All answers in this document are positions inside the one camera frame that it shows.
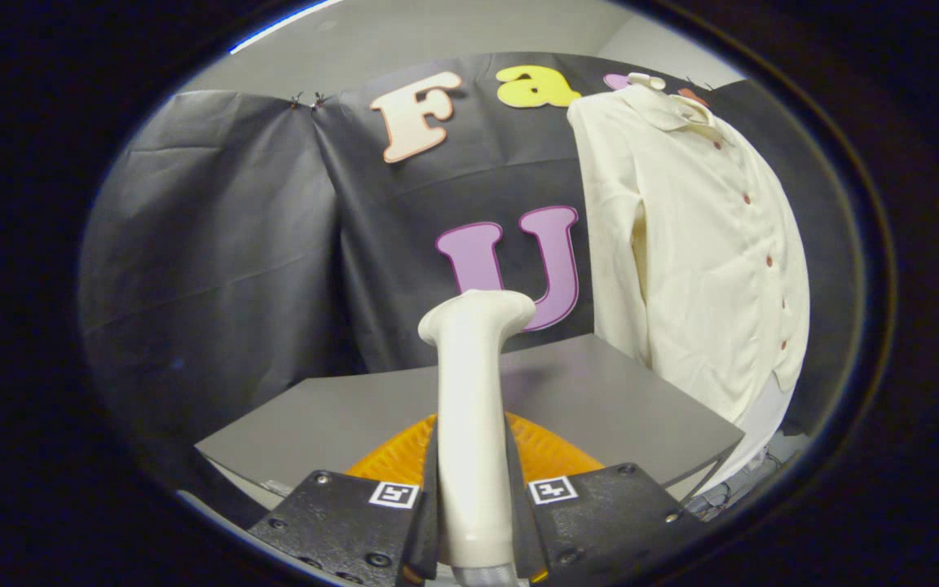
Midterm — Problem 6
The white garment steamer head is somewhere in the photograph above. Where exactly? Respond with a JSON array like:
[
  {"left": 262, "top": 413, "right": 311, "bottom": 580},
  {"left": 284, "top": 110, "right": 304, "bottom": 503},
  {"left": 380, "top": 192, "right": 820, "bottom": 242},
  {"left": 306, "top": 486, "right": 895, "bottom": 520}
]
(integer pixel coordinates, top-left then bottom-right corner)
[{"left": 418, "top": 289, "right": 537, "bottom": 572}]

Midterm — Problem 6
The black backdrop cloth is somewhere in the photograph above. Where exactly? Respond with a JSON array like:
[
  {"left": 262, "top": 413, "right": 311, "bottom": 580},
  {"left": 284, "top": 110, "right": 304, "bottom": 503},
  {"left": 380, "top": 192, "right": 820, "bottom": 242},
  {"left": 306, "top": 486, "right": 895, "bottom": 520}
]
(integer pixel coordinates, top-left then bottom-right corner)
[{"left": 78, "top": 51, "right": 862, "bottom": 441}]

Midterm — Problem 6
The cream button shirt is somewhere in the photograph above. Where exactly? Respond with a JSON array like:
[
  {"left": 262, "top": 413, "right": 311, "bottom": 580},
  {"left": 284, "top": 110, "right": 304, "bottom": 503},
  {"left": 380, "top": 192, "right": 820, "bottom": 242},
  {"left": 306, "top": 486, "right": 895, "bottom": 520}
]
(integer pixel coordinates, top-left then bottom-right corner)
[{"left": 567, "top": 82, "right": 811, "bottom": 425}]

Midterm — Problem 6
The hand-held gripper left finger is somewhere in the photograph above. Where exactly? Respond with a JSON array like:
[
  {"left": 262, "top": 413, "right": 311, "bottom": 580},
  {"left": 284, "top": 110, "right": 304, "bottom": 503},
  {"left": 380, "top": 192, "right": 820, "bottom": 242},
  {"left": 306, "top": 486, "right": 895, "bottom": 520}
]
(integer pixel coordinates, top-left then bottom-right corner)
[{"left": 245, "top": 412, "right": 442, "bottom": 587}]

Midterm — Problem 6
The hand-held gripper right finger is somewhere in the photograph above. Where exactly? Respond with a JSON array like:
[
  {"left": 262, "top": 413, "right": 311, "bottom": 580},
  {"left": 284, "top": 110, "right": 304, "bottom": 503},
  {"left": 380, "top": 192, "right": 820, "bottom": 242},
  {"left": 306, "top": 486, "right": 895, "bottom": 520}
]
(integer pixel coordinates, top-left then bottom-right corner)
[{"left": 505, "top": 412, "right": 711, "bottom": 585}]

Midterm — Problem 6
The grey cabinet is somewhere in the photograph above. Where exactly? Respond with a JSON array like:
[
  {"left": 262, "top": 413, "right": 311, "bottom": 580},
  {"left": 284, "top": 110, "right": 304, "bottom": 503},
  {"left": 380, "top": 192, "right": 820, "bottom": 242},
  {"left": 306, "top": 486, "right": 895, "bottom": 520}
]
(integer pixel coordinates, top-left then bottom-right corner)
[{"left": 195, "top": 333, "right": 746, "bottom": 523}]

